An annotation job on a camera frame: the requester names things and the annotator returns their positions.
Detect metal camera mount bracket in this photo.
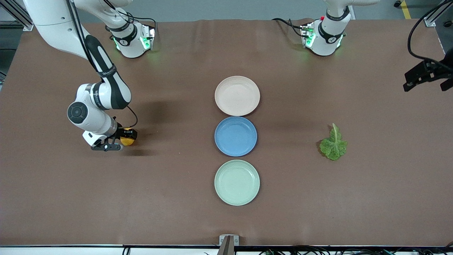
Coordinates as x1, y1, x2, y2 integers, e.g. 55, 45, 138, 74
218, 234, 239, 255

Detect aluminium frame profile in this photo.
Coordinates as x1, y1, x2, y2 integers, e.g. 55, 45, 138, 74
0, 0, 34, 32
424, 0, 453, 27

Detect beige round plate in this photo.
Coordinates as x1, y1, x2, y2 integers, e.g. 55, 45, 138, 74
215, 75, 260, 117

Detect black left arm base cable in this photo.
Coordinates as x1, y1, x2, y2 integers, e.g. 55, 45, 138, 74
272, 18, 305, 38

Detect green lettuce leaf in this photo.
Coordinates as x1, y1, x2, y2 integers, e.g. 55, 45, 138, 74
320, 123, 348, 161

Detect blue round plate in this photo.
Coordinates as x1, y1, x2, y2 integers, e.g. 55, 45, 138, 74
214, 117, 258, 157

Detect yellow lemon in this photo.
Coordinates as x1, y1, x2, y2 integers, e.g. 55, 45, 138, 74
120, 127, 136, 147

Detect pale green round plate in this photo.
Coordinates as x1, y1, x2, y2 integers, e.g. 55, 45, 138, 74
214, 159, 260, 206

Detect brown table cover sheet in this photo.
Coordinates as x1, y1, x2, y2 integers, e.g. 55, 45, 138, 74
0, 18, 453, 247

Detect black right arm gripper cable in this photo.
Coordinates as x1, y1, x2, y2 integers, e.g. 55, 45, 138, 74
65, 0, 138, 129

